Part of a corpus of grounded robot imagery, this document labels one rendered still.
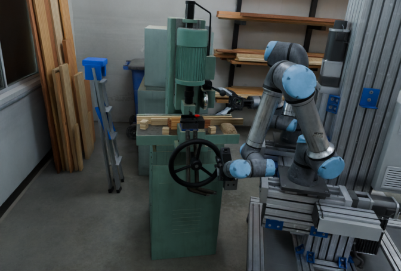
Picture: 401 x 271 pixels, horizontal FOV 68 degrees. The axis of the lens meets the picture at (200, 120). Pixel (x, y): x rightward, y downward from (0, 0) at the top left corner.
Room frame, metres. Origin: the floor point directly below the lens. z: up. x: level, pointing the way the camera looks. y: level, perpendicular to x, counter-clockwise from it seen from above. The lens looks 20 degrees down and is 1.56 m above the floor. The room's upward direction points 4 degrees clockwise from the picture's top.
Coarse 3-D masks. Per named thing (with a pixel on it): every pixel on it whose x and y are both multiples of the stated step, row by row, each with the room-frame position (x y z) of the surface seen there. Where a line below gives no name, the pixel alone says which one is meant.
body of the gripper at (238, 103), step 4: (232, 96) 1.60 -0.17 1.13; (236, 96) 1.60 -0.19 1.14; (240, 96) 1.59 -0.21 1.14; (248, 96) 1.62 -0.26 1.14; (232, 100) 1.58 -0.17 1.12; (236, 100) 1.55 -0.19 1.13; (240, 100) 1.56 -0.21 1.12; (244, 100) 1.56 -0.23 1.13; (248, 100) 1.57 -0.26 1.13; (252, 100) 1.58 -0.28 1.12; (232, 104) 1.57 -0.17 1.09; (236, 104) 1.56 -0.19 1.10; (240, 104) 1.56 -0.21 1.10; (244, 104) 1.57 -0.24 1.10; (248, 104) 1.58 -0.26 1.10; (252, 104) 1.56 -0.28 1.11; (232, 108) 1.55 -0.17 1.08; (236, 108) 1.54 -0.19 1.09; (240, 108) 1.54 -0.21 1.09; (248, 108) 1.59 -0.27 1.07
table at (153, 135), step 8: (152, 128) 1.62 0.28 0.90; (160, 128) 1.62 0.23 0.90; (216, 128) 1.69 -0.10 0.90; (136, 136) 1.50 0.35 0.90; (144, 136) 1.50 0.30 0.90; (152, 136) 1.51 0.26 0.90; (160, 136) 1.52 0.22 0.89; (168, 136) 1.53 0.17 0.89; (176, 136) 1.54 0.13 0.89; (208, 136) 1.58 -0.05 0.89; (216, 136) 1.59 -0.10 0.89; (224, 136) 1.60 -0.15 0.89; (232, 136) 1.61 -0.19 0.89; (136, 144) 1.50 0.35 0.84; (144, 144) 1.50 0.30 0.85; (152, 144) 1.51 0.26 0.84; (160, 144) 1.52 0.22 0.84; (168, 144) 1.53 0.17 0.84; (176, 144) 1.48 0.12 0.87
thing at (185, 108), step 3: (183, 102) 1.74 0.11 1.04; (183, 105) 1.69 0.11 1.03; (186, 105) 1.68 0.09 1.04; (189, 105) 1.68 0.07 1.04; (192, 105) 1.69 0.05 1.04; (183, 108) 1.68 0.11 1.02; (186, 108) 1.67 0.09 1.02; (189, 108) 1.67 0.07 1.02; (192, 108) 1.68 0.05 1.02; (195, 108) 1.68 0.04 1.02; (183, 111) 1.68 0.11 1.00; (186, 111) 1.67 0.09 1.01; (192, 111) 1.68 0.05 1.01; (183, 114) 1.67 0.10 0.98; (186, 114) 1.67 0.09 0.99
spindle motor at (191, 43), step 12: (180, 36) 1.66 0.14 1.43; (192, 36) 1.63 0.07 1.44; (204, 36) 1.66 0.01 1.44; (180, 48) 1.66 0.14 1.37; (192, 48) 1.64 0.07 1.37; (204, 48) 1.68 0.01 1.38; (180, 60) 1.66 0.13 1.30; (192, 60) 1.63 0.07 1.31; (204, 60) 1.69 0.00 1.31; (180, 72) 1.66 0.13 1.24; (192, 72) 1.64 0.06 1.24; (204, 72) 1.69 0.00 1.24; (180, 84) 1.65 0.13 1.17; (192, 84) 1.63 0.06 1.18
